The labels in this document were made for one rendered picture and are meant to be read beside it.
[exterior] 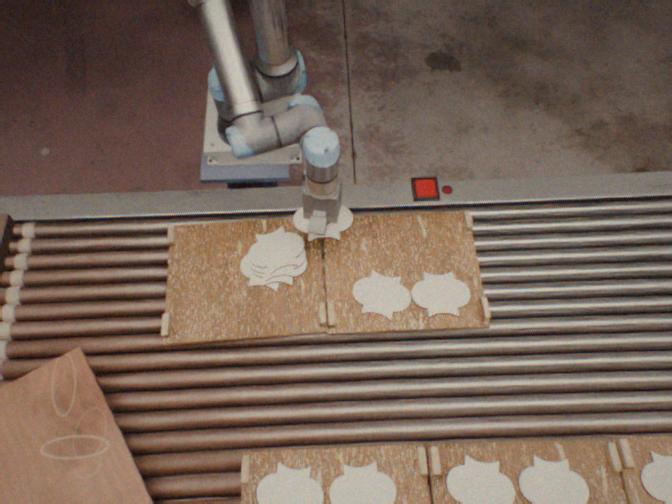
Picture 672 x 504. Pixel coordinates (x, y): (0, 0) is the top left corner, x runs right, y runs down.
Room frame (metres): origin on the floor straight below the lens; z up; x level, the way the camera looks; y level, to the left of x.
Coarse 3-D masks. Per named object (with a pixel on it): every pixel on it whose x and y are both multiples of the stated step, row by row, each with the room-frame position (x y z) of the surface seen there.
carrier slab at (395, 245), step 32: (352, 224) 0.94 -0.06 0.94; (384, 224) 0.94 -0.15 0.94; (416, 224) 0.94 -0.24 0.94; (448, 224) 0.94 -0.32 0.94; (352, 256) 0.84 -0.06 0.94; (384, 256) 0.84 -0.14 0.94; (416, 256) 0.84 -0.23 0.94; (448, 256) 0.84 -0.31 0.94; (352, 288) 0.74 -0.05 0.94; (480, 288) 0.74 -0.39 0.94; (352, 320) 0.65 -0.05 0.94; (384, 320) 0.65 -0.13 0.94; (416, 320) 0.65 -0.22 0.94; (448, 320) 0.65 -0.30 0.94; (480, 320) 0.65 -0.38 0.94
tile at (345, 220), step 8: (344, 208) 0.90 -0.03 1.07; (296, 216) 0.87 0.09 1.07; (344, 216) 0.87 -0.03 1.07; (352, 216) 0.87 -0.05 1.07; (296, 224) 0.85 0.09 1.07; (304, 224) 0.85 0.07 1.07; (336, 224) 0.85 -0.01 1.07; (344, 224) 0.85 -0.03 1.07; (304, 232) 0.83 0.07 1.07; (328, 232) 0.83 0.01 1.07; (336, 232) 0.83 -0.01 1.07; (312, 240) 0.81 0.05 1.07
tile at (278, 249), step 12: (264, 240) 0.87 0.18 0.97; (276, 240) 0.87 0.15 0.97; (288, 240) 0.87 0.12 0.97; (300, 240) 0.87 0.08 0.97; (252, 252) 0.83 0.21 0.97; (264, 252) 0.83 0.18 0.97; (276, 252) 0.83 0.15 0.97; (288, 252) 0.83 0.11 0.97; (300, 252) 0.83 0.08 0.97; (264, 264) 0.79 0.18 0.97; (276, 264) 0.79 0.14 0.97; (288, 264) 0.79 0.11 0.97
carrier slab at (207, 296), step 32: (224, 224) 0.94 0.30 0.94; (256, 224) 0.94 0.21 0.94; (288, 224) 0.94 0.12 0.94; (192, 256) 0.84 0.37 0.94; (224, 256) 0.84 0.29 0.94; (320, 256) 0.84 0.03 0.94; (192, 288) 0.74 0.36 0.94; (224, 288) 0.74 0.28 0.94; (256, 288) 0.74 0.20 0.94; (288, 288) 0.74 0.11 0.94; (320, 288) 0.74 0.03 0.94; (192, 320) 0.65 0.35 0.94; (224, 320) 0.65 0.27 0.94; (256, 320) 0.65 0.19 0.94; (288, 320) 0.65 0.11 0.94
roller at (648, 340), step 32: (160, 352) 0.57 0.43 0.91; (192, 352) 0.57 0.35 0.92; (224, 352) 0.57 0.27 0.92; (256, 352) 0.57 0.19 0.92; (288, 352) 0.57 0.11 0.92; (320, 352) 0.57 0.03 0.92; (352, 352) 0.57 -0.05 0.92; (384, 352) 0.57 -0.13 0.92; (416, 352) 0.57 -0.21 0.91; (448, 352) 0.57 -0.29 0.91; (480, 352) 0.57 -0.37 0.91; (512, 352) 0.58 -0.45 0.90; (544, 352) 0.58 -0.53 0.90
